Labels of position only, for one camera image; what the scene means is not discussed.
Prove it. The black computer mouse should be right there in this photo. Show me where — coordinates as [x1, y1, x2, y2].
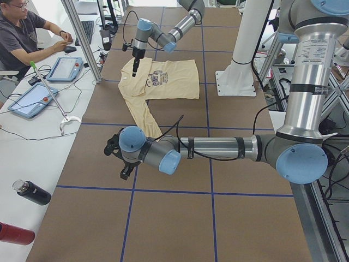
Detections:
[64, 46, 77, 53]

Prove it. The black water bottle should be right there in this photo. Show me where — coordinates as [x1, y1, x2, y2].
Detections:
[12, 180, 51, 206]

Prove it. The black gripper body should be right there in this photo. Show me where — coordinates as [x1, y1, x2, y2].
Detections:
[114, 141, 142, 166]
[133, 47, 145, 68]

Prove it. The blue teach pendant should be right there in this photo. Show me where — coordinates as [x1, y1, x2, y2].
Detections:
[46, 57, 83, 82]
[8, 83, 53, 119]

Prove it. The red water bottle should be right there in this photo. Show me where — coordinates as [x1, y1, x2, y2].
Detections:
[1, 223, 35, 246]

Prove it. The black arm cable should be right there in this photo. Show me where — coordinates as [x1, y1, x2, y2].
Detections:
[122, 10, 141, 44]
[157, 90, 291, 162]

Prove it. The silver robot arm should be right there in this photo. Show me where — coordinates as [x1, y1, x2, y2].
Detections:
[131, 0, 205, 77]
[116, 1, 348, 184]

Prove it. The small black box device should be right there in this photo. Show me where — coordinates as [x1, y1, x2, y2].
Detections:
[28, 77, 41, 86]

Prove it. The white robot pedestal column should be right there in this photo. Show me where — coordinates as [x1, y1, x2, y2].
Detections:
[215, 0, 274, 97]

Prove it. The black computer keyboard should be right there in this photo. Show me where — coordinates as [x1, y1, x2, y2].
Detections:
[81, 20, 94, 44]

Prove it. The aluminium frame post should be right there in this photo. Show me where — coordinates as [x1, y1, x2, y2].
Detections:
[61, 0, 102, 84]

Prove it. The seated man in grey shirt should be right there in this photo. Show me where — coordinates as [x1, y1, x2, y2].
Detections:
[1, 1, 73, 80]

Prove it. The far blue teach pendant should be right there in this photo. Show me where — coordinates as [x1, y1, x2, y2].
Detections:
[46, 57, 83, 82]

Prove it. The near blue teach pendant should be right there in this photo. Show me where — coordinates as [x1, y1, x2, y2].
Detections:
[8, 83, 53, 119]

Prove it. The reacher grabber stick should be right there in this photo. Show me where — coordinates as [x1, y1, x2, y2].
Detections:
[29, 61, 81, 135]

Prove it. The cream long-sleeve graphic shirt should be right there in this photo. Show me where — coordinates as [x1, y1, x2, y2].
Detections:
[118, 57, 200, 138]

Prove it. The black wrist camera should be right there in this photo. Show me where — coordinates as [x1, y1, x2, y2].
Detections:
[104, 133, 122, 158]
[122, 42, 133, 52]

